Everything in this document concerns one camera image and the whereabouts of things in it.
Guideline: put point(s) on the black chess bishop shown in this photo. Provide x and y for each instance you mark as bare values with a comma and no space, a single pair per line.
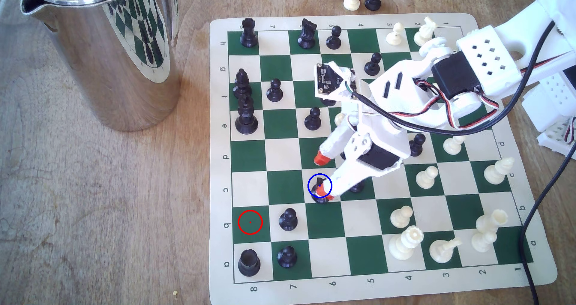
242,82

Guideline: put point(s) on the green white chess mat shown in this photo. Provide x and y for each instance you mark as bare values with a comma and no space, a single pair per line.
324,251

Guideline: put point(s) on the black chess queen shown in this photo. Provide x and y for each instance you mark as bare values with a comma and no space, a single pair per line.
246,118

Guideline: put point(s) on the black rook h8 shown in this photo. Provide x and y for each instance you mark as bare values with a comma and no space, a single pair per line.
248,35

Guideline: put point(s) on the white chess king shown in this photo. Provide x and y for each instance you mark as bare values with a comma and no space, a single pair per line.
486,233

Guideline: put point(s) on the small camera circuit board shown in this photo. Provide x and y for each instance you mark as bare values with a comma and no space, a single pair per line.
330,78

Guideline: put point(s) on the white chess bishop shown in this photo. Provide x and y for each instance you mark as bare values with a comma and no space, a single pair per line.
497,172

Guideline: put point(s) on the white chess knight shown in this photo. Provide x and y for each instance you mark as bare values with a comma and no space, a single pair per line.
424,33
441,251

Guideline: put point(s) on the black chess knight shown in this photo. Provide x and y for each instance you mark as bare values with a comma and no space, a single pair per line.
307,37

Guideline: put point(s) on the black chess rook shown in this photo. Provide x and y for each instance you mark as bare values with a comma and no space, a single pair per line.
249,264

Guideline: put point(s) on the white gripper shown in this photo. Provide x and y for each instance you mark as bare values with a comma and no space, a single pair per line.
378,156

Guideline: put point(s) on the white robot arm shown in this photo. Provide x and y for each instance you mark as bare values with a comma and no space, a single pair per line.
486,57

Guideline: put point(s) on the stainless steel pitcher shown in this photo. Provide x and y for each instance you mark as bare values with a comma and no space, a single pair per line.
112,71

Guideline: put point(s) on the white chess queen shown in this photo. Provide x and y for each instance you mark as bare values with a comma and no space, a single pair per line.
404,245

